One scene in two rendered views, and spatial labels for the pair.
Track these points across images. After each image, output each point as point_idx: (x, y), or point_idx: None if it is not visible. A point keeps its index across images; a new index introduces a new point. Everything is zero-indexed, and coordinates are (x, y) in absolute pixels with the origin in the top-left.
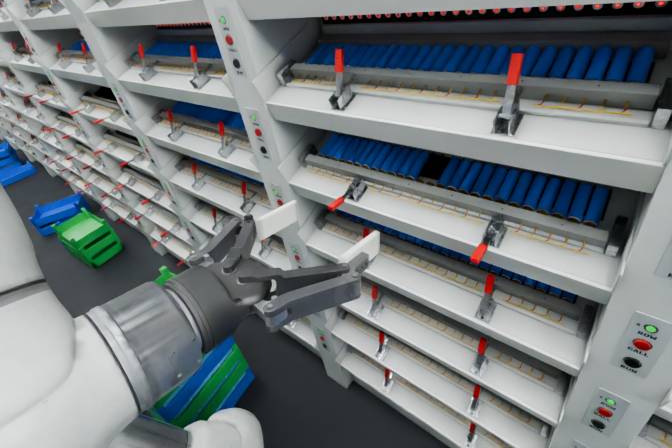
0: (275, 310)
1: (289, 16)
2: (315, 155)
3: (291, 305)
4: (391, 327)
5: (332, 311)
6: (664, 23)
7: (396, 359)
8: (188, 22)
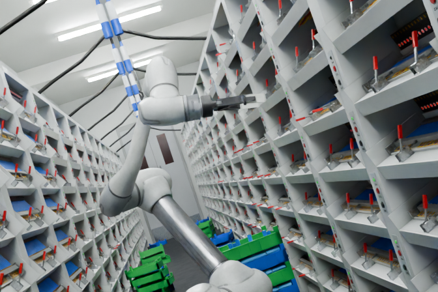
0: (218, 99)
1: (281, 39)
2: None
3: (223, 100)
4: (353, 219)
5: (350, 246)
6: None
7: (374, 267)
8: (269, 56)
